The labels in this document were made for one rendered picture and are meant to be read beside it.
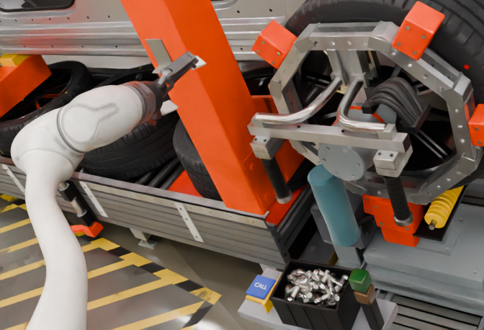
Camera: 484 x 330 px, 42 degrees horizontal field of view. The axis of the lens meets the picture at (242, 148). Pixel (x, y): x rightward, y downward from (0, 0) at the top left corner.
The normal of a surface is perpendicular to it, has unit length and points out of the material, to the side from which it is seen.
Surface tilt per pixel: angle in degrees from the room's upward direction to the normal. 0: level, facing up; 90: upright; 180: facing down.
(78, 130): 73
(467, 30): 51
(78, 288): 63
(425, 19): 35
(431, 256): 0
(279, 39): 45
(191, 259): 0
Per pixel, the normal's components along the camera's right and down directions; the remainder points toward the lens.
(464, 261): -0.35, -0.75
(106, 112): 0.72, -0.24
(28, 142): -0.54, -0.43
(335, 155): -0.52, 0.65
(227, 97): 0.78, 0.11
